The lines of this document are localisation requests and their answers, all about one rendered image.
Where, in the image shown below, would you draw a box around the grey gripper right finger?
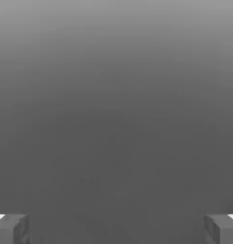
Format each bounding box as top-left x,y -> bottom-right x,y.
203,213 -> 233,244

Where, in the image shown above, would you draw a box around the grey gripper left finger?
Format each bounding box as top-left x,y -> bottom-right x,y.
0,213 -> 31,244

